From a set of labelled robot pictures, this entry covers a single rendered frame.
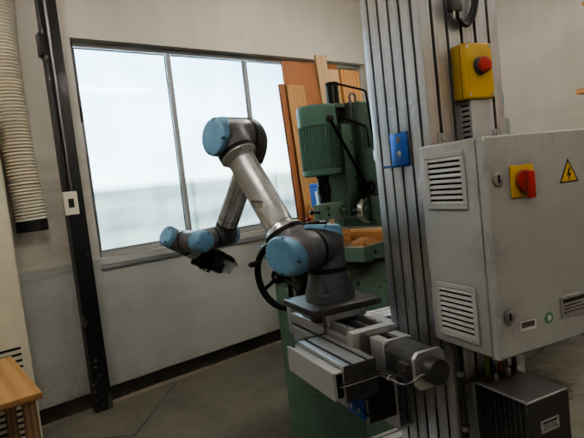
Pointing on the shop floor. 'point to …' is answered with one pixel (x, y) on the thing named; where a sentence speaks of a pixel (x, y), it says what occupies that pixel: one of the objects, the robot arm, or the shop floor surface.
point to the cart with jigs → (12, 382)
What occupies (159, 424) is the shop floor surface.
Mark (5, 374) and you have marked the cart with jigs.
